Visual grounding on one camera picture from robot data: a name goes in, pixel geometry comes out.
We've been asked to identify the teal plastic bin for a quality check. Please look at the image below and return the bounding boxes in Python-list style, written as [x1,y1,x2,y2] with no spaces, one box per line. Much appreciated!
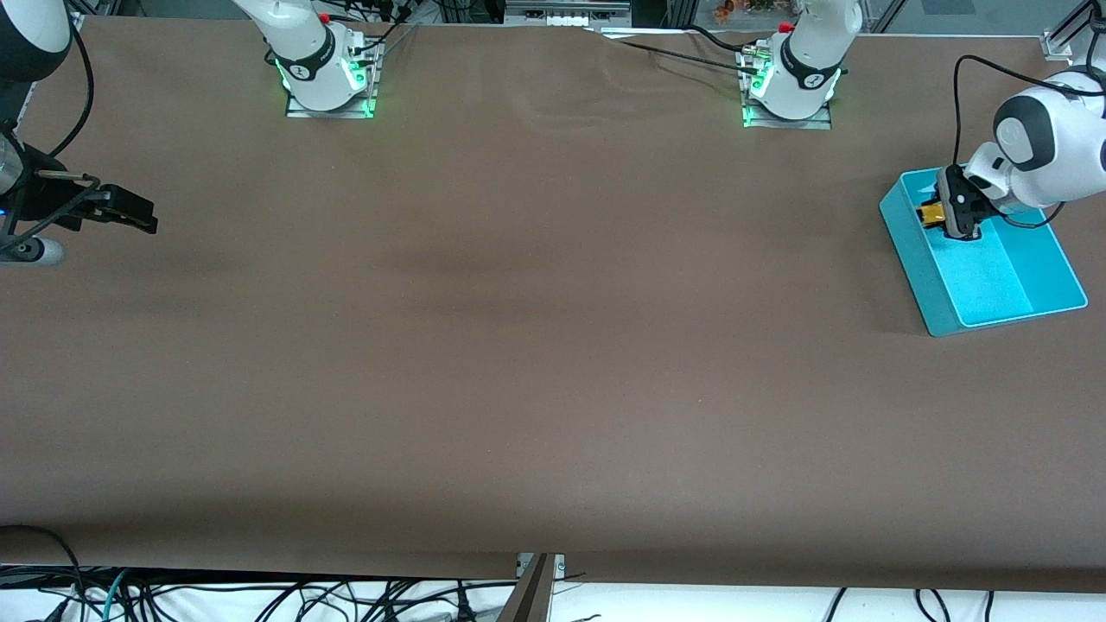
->
[878,168,1090,339]

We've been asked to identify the teal floor cable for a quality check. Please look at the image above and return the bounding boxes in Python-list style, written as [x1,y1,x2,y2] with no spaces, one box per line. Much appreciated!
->
[100,568,132,622]

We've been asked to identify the tangled black floor cables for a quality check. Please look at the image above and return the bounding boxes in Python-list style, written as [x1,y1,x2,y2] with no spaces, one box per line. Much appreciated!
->
[130,577,519,622]

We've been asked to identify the black base cable bundle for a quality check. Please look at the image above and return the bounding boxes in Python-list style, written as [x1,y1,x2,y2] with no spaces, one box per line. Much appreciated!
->
[342,0,419,54]

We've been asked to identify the aluminium table support beam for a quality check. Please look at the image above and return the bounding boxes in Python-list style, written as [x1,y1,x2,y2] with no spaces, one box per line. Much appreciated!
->
[496,552,568,622]

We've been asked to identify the short black base cable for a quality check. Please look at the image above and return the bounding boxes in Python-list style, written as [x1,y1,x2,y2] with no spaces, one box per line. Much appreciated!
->
[687,23,757,53]

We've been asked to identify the grey power strip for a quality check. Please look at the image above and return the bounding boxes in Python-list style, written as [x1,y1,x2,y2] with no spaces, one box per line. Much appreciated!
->
[505,0,633,28]

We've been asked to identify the long black base cable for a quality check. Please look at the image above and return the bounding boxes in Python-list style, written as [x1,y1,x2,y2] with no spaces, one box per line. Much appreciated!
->
[594,29,763,73]

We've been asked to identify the black looped floor cable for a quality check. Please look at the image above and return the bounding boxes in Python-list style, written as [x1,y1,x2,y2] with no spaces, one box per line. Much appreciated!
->
[0,524,89,622]

